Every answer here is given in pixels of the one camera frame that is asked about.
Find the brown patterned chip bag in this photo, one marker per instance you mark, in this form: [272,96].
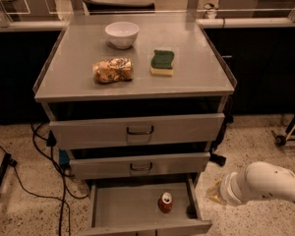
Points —
[113,70]

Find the grey top drawer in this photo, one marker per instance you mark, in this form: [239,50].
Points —
[137,131]

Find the white ceramic bowl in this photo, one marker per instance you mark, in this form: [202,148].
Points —
[122,35]

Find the grey drawer cabinet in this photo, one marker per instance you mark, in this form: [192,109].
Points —
[201,82]

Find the grey middle drawer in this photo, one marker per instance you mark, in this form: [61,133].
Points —
[132,166]

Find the grey bottom drawer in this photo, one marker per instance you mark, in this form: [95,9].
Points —
[129,207]

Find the black wheeled cart base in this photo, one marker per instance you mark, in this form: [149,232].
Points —
[289,136]

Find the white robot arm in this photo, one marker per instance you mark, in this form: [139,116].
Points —
[259,181]

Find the red coke can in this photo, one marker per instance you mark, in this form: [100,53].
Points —
[165,202]

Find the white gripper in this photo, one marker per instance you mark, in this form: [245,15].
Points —
[225,190]

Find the white cup behind glass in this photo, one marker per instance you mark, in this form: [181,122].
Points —
[211,10]

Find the grey drawer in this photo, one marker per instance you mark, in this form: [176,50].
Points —
[129,207]
[137,131]
[132,166]

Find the green and yellow sponge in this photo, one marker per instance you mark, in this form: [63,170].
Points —
[162,62]

